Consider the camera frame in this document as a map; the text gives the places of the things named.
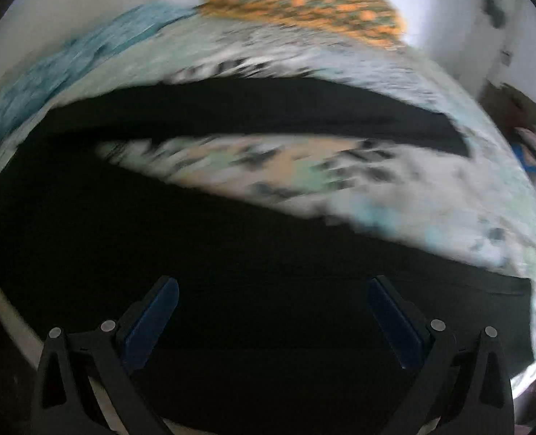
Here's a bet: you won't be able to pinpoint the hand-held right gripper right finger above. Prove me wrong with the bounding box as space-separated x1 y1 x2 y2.
367 275 516 435

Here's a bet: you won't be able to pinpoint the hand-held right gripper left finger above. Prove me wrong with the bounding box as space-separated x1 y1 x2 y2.
30 275 180 435

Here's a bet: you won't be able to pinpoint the black pants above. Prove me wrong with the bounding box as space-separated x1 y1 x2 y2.
0 77 536 435

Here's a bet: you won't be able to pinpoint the leaf print bed sheet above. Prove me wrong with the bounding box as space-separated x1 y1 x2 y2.
0 18 536 386

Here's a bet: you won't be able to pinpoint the blue object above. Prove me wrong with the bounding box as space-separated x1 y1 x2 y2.
510 128 536 177

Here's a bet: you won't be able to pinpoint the brown object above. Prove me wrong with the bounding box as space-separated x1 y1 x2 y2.
481 82 536 142

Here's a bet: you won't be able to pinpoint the teal floral blanket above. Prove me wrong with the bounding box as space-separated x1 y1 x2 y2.
0 2 200 157

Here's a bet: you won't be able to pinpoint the white door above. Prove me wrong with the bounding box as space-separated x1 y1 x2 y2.
474 0 536 98

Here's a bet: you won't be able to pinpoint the orange patterned pillow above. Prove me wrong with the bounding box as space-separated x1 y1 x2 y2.
200 0 407 50

